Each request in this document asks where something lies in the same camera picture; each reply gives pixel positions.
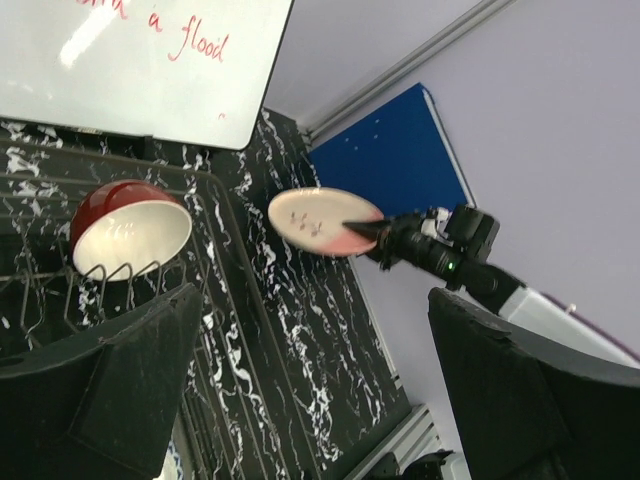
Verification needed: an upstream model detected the cream pink plate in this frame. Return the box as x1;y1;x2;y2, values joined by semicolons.
267;187;384;257

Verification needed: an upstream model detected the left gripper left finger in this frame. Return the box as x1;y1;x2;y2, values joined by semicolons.
1;284;203;479

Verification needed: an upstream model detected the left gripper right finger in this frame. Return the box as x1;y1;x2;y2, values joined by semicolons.
428;288;639;479

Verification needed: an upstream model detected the grey wire dish rack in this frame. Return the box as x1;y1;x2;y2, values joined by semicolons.
1;143;320;479

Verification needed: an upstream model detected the blue white patterned bowl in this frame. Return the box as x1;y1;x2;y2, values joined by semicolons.
157;439;184;480

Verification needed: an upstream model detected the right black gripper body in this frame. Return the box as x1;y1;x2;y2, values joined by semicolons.
367;213;440;273

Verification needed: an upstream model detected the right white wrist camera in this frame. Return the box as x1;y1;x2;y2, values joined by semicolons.
420;207;451;239

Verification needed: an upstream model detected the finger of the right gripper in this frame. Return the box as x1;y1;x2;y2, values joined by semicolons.
342;218;392;240

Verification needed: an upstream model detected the red floral bowl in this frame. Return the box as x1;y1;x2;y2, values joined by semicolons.
70;180;192;282

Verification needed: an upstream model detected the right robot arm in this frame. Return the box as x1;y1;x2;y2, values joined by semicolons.
343;204;639;368

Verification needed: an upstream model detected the blue folder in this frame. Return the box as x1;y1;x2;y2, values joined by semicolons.
310;83;476;216

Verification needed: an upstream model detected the white whiteboard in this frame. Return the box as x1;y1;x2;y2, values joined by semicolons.
1;0;292;150

